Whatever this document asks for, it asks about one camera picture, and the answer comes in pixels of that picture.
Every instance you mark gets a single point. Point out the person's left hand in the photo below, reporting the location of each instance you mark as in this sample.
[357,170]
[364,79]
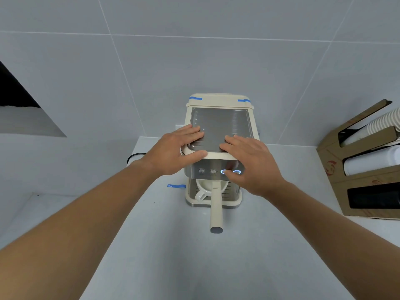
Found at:
[165,156]

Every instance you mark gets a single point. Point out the cream drip tray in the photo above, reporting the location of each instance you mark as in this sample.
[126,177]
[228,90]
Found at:
[232,201]

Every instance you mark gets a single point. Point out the person's left thumb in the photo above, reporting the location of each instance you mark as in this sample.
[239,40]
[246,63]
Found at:
[195,156]

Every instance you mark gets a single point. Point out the person's right hand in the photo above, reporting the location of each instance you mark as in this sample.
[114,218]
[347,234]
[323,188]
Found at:
[259,171]

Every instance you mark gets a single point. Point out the person's right thumb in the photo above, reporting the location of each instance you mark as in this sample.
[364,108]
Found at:
[233,175]

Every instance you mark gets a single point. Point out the person's left little finger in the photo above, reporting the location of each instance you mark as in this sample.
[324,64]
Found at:
[186,127]

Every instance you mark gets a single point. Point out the stack of smooth white cups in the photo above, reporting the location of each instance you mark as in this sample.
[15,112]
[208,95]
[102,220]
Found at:
[372,160]

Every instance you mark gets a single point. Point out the white coffee cup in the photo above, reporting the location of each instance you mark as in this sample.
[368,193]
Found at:
[203,185]

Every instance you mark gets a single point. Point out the person's left middle finger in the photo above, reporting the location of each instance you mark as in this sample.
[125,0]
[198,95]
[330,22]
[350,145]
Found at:
[193,136]

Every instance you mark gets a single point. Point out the cardboard cup dispenser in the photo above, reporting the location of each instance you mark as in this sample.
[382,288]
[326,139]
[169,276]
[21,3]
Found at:
[337,190]

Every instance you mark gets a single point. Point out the person's right forearm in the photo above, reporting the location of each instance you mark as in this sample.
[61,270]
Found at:
[337,243]

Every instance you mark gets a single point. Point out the person's right middle finger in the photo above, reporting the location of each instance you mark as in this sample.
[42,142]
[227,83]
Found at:
[235,143]

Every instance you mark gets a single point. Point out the white wall socket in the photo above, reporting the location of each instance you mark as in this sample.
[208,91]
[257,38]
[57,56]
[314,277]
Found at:
[179,126]

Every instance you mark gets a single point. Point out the person's right little finger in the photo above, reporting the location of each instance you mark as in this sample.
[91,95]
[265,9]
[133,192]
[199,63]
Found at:
[257,144]

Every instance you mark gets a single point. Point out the cream espresso machine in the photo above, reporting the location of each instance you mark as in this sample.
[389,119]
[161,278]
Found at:
[218,128]

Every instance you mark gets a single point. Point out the person's left forearm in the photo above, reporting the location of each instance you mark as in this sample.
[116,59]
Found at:
[72,240]

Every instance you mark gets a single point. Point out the stack of ribbed paper cups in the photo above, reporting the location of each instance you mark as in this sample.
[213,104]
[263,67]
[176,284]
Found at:
[382,123]

